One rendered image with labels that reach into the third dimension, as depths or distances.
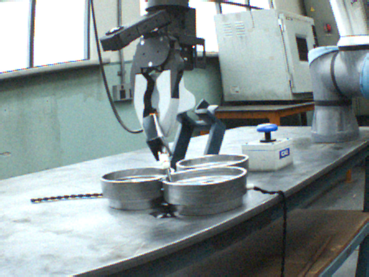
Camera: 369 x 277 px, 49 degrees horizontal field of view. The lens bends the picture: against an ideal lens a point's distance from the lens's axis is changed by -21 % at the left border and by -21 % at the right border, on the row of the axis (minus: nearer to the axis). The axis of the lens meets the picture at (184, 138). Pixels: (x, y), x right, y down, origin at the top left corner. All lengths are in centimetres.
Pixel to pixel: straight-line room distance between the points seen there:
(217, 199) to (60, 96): 194
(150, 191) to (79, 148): 192
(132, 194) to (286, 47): 237
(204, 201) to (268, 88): 245
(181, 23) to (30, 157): 170
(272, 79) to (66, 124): 129
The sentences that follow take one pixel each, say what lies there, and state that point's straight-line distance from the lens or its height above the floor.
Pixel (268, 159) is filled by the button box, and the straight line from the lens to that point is 81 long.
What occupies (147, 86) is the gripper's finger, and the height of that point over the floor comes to 95.
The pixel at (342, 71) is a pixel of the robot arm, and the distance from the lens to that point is 102.
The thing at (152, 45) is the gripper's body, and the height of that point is 102.
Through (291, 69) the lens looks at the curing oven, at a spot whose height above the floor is 100.
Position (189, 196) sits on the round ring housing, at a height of 83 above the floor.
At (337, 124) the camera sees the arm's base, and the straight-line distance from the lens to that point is 108.
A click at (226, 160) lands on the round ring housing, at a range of 78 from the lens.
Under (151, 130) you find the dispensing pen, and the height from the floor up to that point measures 90.
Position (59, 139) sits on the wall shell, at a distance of 246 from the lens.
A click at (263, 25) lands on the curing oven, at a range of 299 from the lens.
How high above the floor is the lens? 96
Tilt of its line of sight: 6 degrees down
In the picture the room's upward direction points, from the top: 6 degrees counter-clockwise
